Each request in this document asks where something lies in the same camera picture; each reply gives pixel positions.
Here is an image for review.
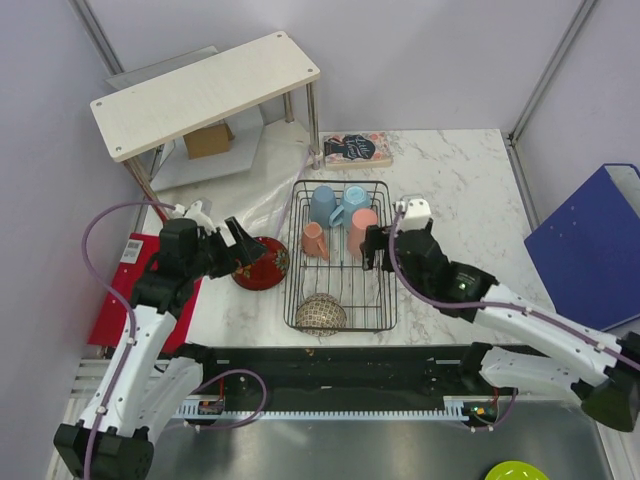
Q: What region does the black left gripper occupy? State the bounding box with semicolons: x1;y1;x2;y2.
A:
185;217;266;281

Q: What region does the pink tumbler cup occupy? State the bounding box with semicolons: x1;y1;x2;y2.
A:
347;208;378;260

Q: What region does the red floral plate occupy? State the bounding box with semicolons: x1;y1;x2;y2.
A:
232;236;290;291

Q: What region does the pink mug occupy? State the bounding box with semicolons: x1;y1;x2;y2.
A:
301;222;330;261

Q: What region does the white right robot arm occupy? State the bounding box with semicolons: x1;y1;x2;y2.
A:
360;226;639;433

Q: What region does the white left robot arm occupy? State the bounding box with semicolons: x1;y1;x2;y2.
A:
54;217;267;479

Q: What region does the light blue mug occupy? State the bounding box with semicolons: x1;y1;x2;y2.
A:
329;185;371;229

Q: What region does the blue tumbler cup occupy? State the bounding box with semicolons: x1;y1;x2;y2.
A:
309;185;337;229

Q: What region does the patterned ceramic bowl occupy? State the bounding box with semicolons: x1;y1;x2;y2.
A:
295;293;347;337

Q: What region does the floral cover book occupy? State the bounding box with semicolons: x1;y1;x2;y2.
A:
323;132;393;170

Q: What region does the cardboard box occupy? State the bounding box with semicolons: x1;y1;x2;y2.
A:
183;123;235;160

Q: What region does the red folder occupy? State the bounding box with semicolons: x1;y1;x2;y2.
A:
88;233;202;354

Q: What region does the white wooden shelf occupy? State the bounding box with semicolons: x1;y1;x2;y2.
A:
90;31;324;201

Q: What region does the blue binder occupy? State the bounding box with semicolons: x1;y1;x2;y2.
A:
524;163;639;331

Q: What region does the green plate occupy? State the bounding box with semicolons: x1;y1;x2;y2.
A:
484;460;549;480

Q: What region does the black wire dish rack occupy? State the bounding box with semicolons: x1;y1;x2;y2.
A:
284;180;397;333

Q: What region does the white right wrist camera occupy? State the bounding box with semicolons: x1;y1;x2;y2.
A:
394;195;432;232

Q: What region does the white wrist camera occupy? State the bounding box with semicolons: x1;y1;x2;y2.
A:
394;195;432;232
169;198;215;234

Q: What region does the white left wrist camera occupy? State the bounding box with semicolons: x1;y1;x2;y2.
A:
169;198;215;234

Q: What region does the purple shelf cable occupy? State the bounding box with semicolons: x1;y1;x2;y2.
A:
272;144;324;239

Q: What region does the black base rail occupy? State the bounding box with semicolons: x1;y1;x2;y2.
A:
174;344;495;410

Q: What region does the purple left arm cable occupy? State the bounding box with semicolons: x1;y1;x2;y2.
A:
81;201;176;476

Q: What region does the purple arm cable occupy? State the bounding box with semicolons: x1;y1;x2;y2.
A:
81;201;176;476
388;212;640;366

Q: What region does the white slotted cable duct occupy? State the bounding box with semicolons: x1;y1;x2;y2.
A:
171;396;499;423

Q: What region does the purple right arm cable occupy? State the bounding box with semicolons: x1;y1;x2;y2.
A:
388;212;640;366

